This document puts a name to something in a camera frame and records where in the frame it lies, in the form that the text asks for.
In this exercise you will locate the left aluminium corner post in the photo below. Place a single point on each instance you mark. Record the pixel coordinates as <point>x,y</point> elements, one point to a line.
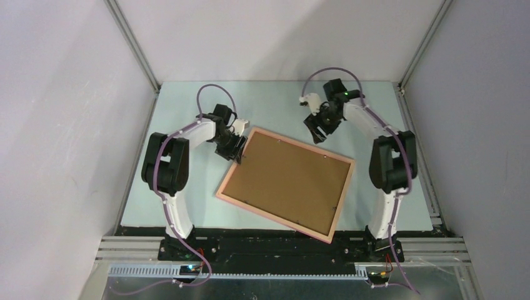
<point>131,40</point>

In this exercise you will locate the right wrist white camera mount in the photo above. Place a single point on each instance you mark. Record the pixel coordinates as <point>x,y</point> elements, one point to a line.
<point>311,101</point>

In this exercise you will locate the aluminium corner post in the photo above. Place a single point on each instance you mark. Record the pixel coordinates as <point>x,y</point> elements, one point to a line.
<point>425,41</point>
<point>131,40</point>

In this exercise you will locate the right aluminium corner post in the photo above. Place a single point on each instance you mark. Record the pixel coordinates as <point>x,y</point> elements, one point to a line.
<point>425,41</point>

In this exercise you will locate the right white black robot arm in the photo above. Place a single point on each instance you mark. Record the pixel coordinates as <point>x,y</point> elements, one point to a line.
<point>393,162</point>

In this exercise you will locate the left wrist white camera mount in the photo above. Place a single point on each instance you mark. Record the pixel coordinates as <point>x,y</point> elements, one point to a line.
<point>238,126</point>

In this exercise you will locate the orange wooden picture frame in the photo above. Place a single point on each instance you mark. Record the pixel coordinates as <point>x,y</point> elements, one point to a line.
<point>285,223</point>

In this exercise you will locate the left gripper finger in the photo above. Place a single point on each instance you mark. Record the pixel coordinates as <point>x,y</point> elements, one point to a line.
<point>226,154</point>
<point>238,150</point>

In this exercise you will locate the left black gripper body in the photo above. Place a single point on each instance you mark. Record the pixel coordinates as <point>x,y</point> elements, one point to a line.
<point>228,142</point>

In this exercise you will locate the brown cardboard backing board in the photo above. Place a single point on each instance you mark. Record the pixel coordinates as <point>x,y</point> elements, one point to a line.
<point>285,182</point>

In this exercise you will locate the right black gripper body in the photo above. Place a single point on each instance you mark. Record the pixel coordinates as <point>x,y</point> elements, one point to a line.
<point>323,116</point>

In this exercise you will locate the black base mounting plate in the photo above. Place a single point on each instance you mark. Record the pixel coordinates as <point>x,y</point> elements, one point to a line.
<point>277,256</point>

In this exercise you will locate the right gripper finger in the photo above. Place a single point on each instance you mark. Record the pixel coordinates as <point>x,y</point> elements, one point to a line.
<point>317,135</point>
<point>330,125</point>

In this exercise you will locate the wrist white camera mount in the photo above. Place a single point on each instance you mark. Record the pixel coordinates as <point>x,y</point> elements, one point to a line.
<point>238,126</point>
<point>311,101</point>

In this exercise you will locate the grey slotted cable duct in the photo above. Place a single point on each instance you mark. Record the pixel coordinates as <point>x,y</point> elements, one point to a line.
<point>177,272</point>

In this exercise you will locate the aluminium front rail frame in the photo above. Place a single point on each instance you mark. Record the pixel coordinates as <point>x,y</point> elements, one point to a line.
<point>435,266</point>

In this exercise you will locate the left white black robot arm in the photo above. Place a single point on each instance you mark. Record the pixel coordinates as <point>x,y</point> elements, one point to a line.
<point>165,168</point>

